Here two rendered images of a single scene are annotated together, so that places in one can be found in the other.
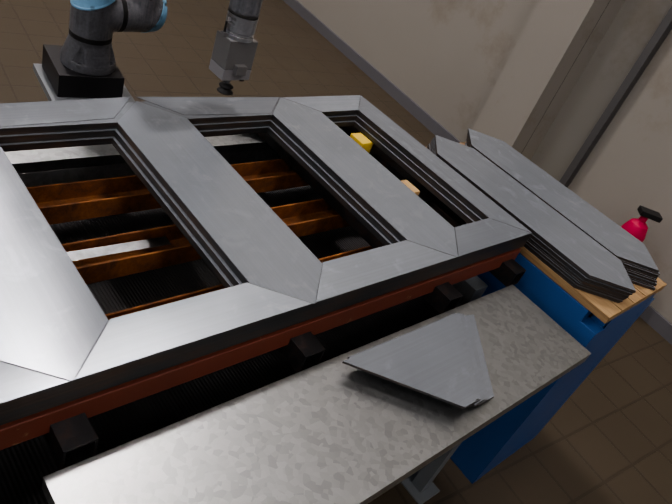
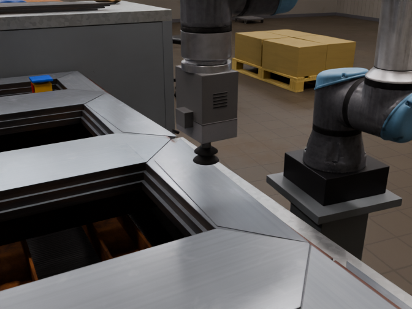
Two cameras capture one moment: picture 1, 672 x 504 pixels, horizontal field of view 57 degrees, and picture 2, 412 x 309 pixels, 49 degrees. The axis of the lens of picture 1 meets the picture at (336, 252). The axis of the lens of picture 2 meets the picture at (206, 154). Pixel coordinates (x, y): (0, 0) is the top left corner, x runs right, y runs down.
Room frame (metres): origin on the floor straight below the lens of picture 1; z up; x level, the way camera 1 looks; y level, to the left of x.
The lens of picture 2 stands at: (1.77, -0.19, 1.20)
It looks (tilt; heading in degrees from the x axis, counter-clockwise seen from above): 22 degrees down; 115
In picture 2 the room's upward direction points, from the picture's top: straight up
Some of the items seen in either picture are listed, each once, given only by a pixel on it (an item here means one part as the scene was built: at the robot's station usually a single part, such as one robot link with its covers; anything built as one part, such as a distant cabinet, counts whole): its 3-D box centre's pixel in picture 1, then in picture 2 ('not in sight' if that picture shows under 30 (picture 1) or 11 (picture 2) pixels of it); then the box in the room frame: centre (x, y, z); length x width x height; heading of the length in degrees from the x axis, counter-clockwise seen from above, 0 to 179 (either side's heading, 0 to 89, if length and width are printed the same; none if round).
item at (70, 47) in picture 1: (89, 47); (335, 142); (1.62, 0.89, 0.80); 0.15 x 0.15 x 0.10
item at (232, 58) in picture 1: (235, 55); (198, 97); (1.47, 0.43, 1.01); 0.10 x 0.09 x 0.16; 55
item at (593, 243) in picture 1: (536, 206); not in sight; (1.77, -0.51, 0.82); 0.80 x 0.40 x 0.06; 53
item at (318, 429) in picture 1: (391, 402); not in sight; (0.85, -0.21, 0.73); 1.20 x 0.26 x 0.03; 143
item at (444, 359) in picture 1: (445, 366); not in sight; (0.97, -0.30, 0.77); 0.45 x 0.20 x 0.04; 143
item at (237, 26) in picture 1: (240, 23); (205, 45); (1.48, 0.43, 1.09); 0.08 x 0.08 x 0.05
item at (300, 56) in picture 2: not in sight; (290, 56); (0.42, 5.09, 0.23); 1.37 x 0.94 x 0.45; 137
